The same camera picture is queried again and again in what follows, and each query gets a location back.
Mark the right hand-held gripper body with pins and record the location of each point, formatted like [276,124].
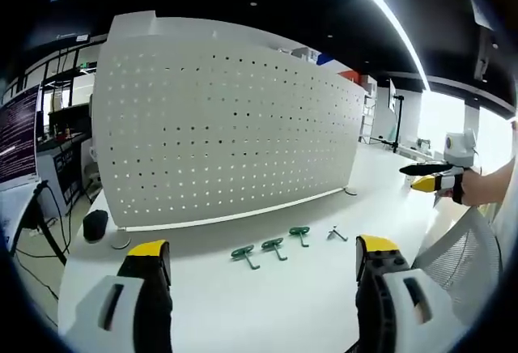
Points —
[459,146]

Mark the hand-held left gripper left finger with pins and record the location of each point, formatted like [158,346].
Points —
[121,312]

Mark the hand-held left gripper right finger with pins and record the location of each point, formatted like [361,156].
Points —
[404,312]

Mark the silver hook assembly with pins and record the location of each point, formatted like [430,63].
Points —
[336,234]

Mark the green hook assembly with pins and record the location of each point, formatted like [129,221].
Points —
[298,230]
[243,252]
[271,243]

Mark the white perforated mounting plate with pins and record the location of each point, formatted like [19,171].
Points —
[226,134]

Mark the round plate foot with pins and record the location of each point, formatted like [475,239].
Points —
[351,192]
[120,242]

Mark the black tripod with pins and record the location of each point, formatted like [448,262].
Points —
[397,122]

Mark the white mesh chair back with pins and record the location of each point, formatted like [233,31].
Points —
[461,264]

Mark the black rounded device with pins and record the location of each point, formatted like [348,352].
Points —
[96,225]

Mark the black monitor stand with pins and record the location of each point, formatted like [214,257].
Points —
[38,219]

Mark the black printed cabinet panel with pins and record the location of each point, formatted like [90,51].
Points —
[66,177]

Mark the ceiling light strip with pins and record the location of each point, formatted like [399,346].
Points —
[388,17]

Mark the computer monitor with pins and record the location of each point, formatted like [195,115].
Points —
[18,138]

